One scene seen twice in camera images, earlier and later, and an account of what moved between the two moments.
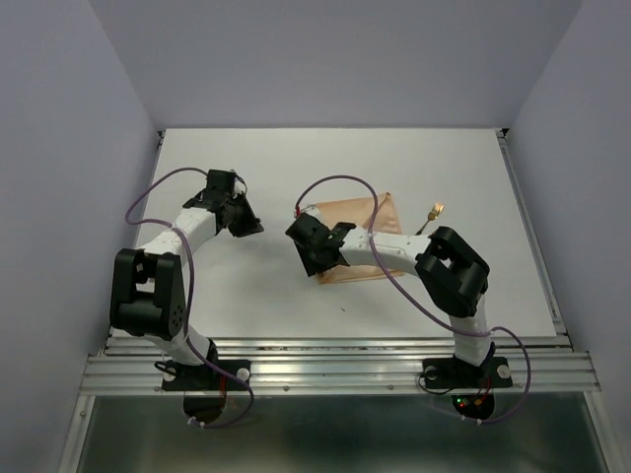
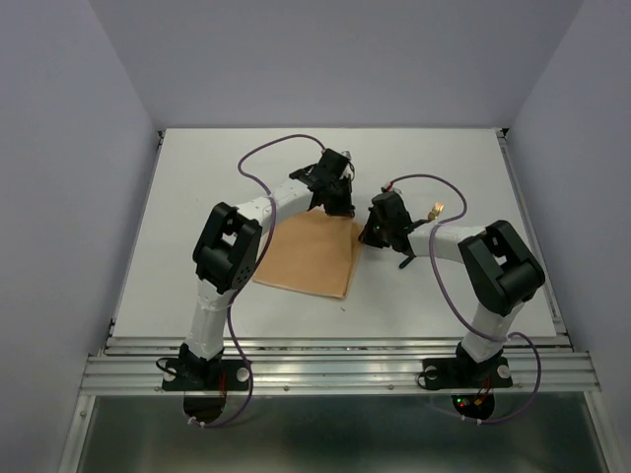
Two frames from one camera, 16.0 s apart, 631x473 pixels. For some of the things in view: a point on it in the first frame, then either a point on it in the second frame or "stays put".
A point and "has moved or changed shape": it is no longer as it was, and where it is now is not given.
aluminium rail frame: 540,363 stays put
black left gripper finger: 233,223 → 332,199
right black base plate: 448,373 stays put
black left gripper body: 237,196 → 336,181
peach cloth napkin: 360,212 has moved or changed shape
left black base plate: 190,377 stays put
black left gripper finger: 246,222 → 344,197
